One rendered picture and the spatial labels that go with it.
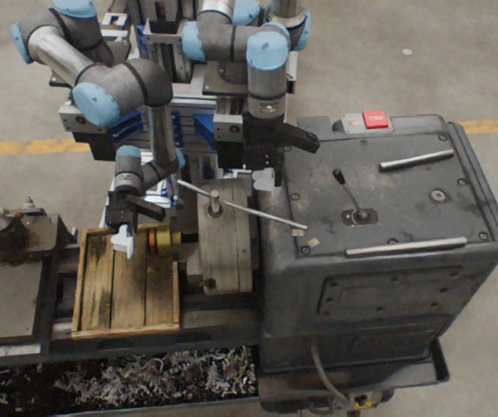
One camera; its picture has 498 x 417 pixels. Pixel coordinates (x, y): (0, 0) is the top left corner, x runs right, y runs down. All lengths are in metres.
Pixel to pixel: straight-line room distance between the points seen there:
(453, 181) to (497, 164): 1.90
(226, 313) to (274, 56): 0.84
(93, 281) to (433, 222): 0.98
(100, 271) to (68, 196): 1.40
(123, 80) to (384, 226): 0.72
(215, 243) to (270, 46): 0.52
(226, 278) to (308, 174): 0.33
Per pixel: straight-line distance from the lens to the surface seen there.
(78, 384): 1.94
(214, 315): 1.59
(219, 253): 1.31
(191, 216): 1.43
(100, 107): 1.35
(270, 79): 1.03
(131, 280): 1.65
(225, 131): 1.71
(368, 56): 3.79
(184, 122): 1.89
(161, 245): 1.43
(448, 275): 1.42
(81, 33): 1.76
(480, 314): 2.76
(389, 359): 1.92
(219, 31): 1.13
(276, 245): 1.26
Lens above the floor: 2.31
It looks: 55 degrees down
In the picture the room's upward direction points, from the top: straight up
